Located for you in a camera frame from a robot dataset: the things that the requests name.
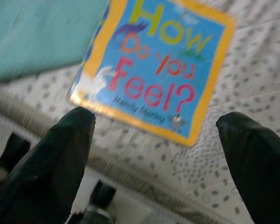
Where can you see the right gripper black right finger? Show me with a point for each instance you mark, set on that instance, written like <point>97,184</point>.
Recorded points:
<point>263,182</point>

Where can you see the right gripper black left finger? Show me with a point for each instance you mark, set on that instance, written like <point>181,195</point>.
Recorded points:
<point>44,177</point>

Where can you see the teal blanket with colourful hearts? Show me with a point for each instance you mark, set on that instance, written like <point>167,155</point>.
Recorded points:
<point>37,35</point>

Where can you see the blue yellow children's book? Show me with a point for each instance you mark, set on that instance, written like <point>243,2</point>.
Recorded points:
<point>158,70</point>

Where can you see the grey quilted mattress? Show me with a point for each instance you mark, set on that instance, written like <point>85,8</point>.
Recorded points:
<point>247,81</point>

